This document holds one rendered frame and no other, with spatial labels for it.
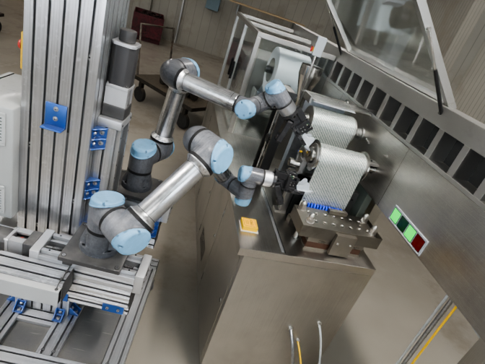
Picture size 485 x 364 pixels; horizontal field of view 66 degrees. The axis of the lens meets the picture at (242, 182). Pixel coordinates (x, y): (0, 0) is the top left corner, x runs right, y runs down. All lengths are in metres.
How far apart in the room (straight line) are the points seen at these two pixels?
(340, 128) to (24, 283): 1.51
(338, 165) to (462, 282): 0.69
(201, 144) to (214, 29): 9.08
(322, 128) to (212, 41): 8.63
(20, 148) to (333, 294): 1.46
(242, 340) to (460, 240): 1.11
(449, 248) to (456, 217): 0.11
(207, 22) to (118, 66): 8.98
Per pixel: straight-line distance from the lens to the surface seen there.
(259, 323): 1.92
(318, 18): 10.42
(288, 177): 1.69
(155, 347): 2.28
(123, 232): 1.28
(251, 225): 1.67
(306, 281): 1.77
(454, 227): 1.49
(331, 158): 1.73
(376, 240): 1.82
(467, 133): 1.55
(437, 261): 1.53
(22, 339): 2.03
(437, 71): 1.62
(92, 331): 2.05
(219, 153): 1.31
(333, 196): 1.84
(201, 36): 10.42
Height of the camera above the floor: 1.82
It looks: 27 degrees down
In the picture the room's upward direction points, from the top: 19 degrees clockwise
